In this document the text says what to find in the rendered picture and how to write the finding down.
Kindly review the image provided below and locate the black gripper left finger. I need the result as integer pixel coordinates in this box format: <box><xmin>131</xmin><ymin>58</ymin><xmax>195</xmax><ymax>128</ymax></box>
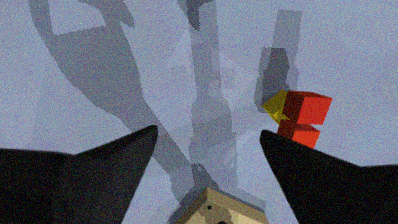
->
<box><xmin>0</xmin><ymin>125</ymin><xmax>158</xmax><ymax>224</ymax></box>

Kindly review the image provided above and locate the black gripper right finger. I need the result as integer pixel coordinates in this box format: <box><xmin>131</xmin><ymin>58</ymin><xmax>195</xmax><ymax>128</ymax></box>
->
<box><xmin>260</xmin><ymin>130</ymin><xmax>398</xmax><ymax>224</ymax></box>

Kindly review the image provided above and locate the red cube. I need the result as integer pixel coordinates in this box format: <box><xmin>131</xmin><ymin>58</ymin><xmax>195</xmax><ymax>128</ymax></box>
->
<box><xmin>277</xmin><ymin>119</ymin><xmax>320</xmax><ymax>148</ymax></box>
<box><xmin>282</xmin><ymin>90</ymin><xmax>332</xmax><ymax>125</ymax></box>

